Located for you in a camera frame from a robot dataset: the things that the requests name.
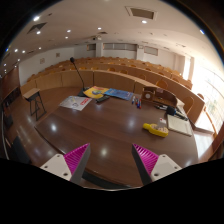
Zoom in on black handheld microphone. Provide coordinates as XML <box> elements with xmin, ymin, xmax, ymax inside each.
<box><xmin>166</xmin><ymin>106</ymin><xmax>187</xmax><ymax>120</ymax></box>

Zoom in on white paper sheet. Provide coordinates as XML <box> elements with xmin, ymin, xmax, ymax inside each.
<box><xmin>60</xmin><ymin>96</ymin><xmax>91</xmax><ymax>111</ymax></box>

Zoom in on wooden desktop box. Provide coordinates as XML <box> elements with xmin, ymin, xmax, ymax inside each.
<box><xmin>141</xmin><ymin>86</ymin><xmax>177</xmax><ymax>107</ymax></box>

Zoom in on black remote control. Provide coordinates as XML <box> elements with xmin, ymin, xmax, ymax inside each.
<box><xmin>96</xmin><ymin>95</ymin><xmax>110</xmax><ymax>103</ymax></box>

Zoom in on markers cluster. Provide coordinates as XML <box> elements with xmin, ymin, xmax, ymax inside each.
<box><xmin>132</xmin><ymin>96</ymin><xmax>141</xmax><ymax>109</ymax></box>

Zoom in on yellow handheld device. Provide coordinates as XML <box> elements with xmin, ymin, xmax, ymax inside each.
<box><xmin>143</xmin><ymin>123</ymin><xmax>169</xmax><ymax>137</ymax></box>

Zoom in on black gooseneck microphone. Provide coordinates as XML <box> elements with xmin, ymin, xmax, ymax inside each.
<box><xmin>69</xmin><ymin>57</ymin><xmax>89</xmax><ymax>97</ymax></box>

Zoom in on yellow book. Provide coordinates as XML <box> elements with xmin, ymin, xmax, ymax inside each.
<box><xmin>84</xmin><ymin>86</ymin><xmax>108</xmax><ymax>99</ymax></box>

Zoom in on small wooden side table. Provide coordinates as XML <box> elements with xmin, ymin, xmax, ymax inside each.
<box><xmin>23</xmin><ymin>88</ymin><xmax>46</xmax><ymax>120</ymax></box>

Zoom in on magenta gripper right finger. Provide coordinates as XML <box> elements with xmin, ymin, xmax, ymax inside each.
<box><xmin>132</xmin><ymin>144</ymin><xmax>181</xmax><ymax>185</ymax></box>

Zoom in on small clear bottle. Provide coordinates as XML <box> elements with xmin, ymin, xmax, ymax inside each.
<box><xmin>158</xmin><ymin>118</ymin><xmax>167</xmax><ymax>127</ymax></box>

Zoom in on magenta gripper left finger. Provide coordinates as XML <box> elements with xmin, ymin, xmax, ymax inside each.
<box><xmin>41</xmin><ymin>143</ymin><xmax>91</xmax><ymax>184</ymax></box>

